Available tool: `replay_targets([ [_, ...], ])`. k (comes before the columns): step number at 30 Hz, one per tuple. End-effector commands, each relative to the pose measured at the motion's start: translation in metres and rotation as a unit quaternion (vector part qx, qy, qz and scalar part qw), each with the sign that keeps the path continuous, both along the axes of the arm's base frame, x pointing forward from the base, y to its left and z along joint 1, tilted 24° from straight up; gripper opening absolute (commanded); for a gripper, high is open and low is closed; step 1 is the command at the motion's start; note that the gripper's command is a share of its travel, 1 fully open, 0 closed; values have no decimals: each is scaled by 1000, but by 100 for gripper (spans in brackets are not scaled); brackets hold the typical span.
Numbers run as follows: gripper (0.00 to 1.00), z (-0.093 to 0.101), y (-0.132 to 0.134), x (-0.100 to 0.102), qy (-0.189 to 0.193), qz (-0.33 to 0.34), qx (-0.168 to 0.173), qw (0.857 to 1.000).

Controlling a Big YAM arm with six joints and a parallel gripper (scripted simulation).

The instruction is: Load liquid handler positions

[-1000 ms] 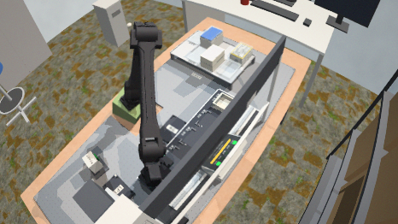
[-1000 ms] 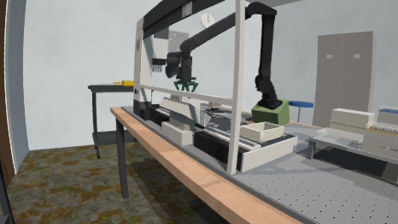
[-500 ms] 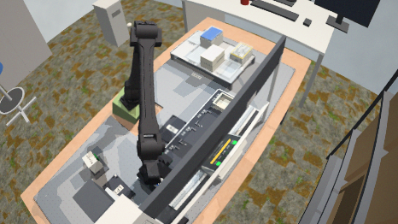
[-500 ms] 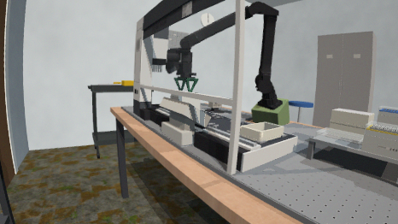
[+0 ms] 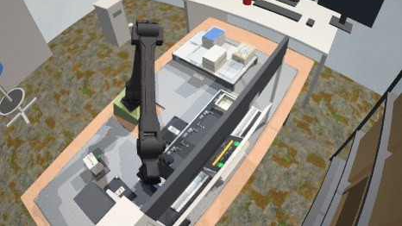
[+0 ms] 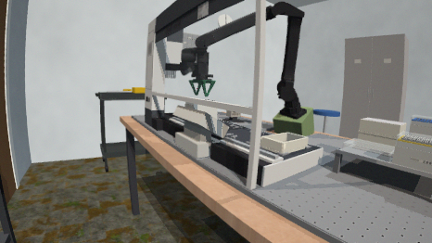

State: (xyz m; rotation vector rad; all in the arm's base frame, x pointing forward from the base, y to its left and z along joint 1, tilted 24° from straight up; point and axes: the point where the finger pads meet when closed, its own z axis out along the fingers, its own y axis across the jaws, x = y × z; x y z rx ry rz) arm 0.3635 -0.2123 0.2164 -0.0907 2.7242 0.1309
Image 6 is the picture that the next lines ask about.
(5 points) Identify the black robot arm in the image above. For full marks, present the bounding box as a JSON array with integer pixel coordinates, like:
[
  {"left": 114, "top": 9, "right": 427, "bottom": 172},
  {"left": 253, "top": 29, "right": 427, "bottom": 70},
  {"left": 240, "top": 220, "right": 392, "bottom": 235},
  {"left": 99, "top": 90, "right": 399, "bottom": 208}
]
[{"left": 266, "top": 2, "right": 307, "bottom": 120}]

